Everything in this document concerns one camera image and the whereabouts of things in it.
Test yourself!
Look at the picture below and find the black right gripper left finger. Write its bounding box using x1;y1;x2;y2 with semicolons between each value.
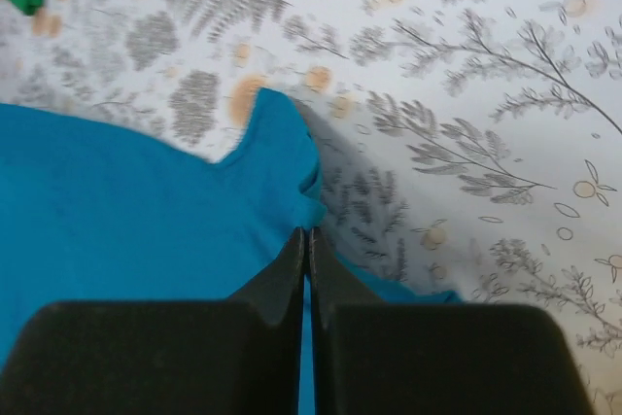
1;229;305;414

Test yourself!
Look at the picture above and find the floral table cloth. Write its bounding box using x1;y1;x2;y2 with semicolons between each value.
1;0;621;414

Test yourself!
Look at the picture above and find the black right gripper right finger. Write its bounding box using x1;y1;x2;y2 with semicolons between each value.
308;229;593;414

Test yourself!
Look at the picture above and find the blue t shirt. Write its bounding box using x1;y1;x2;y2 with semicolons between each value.
0;87;463;415

